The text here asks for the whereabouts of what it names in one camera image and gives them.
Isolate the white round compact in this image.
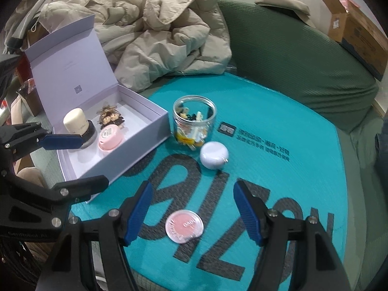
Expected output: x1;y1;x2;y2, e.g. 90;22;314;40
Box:
200;141;229;169

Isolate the beige down jacket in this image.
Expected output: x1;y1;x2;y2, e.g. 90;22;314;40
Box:
36;0;232;93

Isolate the clear glass jar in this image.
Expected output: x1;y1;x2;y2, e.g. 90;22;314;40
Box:
173;95;217;151

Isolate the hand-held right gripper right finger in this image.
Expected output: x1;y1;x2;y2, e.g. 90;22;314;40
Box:
233;179;354;291

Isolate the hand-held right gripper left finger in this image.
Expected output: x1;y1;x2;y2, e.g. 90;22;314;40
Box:
36;180;154;291

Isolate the cream cap cosmetic jar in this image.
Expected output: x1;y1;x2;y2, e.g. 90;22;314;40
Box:
63;108;89;135

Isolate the brown bear hair clip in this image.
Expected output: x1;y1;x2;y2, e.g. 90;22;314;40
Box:
96;103;125;128

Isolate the beige cloth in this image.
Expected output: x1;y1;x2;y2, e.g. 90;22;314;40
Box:
255;0;316;28

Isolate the clear blush compact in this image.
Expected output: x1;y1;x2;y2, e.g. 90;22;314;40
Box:
165;209;203;244

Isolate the teal printed mat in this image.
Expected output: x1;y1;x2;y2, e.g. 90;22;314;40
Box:
68;73;348;291

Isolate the cardboard box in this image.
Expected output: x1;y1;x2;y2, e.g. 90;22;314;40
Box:
321;0;388;82

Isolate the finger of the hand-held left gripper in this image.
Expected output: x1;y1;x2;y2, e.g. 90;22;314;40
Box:
51;174;110;204
0;123;87;162

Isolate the green sofa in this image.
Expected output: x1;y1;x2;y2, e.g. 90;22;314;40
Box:
27;0;388;291

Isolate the lavender gift box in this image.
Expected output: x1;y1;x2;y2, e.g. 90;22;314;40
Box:
24;14;169;204

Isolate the black round cushion compact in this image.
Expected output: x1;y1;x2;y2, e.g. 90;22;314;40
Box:
71;121;97;150

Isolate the pink labelled compact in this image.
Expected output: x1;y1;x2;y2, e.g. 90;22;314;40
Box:
98;124;123;151

